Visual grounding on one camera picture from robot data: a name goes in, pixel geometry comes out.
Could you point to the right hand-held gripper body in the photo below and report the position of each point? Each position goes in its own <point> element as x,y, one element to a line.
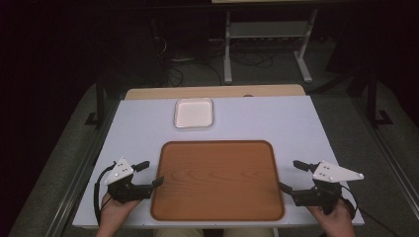
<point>332,173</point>

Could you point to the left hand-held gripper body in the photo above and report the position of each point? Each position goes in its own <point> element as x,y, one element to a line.
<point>120,173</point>

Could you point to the person's left hand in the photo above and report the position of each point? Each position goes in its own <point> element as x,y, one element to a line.
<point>113,212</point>

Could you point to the person's right hand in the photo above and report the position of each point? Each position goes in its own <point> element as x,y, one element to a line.
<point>336,222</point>

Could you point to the person's left leg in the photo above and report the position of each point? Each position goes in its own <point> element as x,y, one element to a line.
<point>179,233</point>

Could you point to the person's leg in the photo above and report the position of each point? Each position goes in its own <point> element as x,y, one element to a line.
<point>179,233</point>
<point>248,233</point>

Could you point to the person's right leg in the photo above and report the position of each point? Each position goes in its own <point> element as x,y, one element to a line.
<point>248,233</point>

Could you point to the brown wooden tray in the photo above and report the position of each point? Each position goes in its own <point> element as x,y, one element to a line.
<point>217,181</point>

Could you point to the black metal stand leg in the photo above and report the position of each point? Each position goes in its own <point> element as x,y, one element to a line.
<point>100,102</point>
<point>373,98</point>

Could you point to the white square dish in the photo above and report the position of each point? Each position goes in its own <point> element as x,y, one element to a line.
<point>193,113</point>

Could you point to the white metal stand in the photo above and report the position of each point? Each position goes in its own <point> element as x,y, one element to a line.
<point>270,29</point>

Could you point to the aluminium frame rail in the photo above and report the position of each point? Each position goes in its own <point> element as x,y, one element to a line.
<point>79,177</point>
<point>392,158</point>

